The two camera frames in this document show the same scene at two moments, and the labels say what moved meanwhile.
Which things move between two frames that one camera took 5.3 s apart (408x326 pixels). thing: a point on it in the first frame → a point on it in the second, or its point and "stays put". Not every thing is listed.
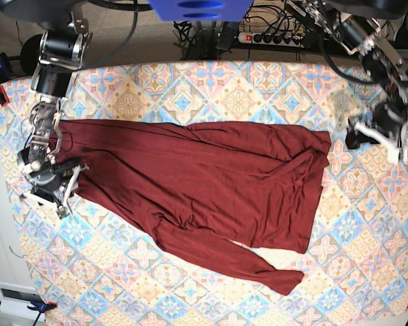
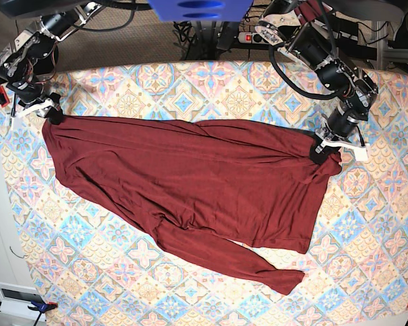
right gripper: x=386 y=117 → x=341 y=123
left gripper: x=54 y=184 → x=28 y=92
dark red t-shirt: x=209 y=193 stays put
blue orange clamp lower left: x=39 y=307 stays put
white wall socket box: x=15 y=299 stays put
